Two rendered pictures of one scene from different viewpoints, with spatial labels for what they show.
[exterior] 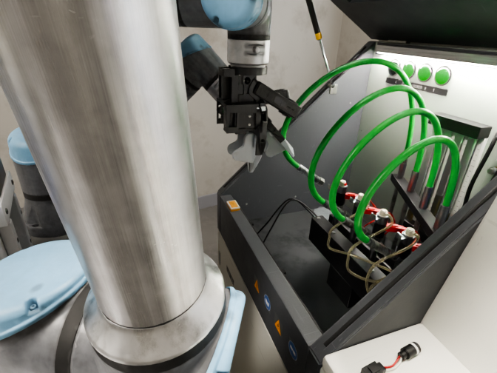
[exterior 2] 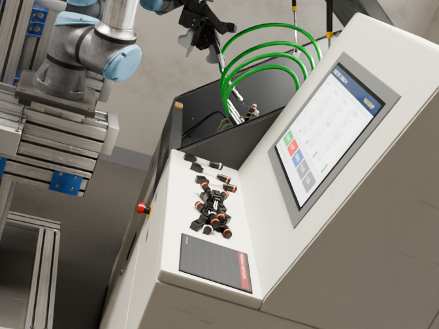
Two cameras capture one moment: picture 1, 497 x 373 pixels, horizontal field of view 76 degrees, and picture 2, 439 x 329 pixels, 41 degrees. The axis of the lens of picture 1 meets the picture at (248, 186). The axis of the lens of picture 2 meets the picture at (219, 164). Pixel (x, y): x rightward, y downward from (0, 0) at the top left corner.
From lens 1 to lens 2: 1.42 m
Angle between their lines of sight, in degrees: 12
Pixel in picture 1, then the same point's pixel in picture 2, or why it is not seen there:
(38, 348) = (76, 32)
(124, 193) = not seen: outside the picture
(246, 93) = (197, 8)
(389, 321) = (216, 153)
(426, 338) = (232, 172)
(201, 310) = (126, 33)
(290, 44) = not seen: hidden behind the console
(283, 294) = (173, 139)
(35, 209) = not seen: hidden behind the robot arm
